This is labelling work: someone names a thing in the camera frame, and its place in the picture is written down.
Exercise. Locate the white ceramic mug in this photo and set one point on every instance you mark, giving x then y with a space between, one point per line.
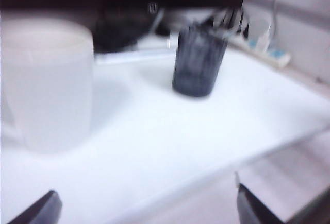
46 85

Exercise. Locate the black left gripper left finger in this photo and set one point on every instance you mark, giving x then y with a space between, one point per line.
43 211

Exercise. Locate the grey partition frame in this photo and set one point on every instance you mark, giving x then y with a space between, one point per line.
304 7

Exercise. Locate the silver monitor stand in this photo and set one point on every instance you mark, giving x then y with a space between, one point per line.
134 55

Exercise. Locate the white power strip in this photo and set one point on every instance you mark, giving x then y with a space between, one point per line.
276 56

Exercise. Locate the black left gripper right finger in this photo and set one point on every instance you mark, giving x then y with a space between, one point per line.
254 208

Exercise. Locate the black power adapter brick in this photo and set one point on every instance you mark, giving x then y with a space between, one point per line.
116 33

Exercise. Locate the white raised board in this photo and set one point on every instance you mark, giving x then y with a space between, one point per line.
154 144

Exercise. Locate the white charger plug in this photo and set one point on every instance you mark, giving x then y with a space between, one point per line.
263 41

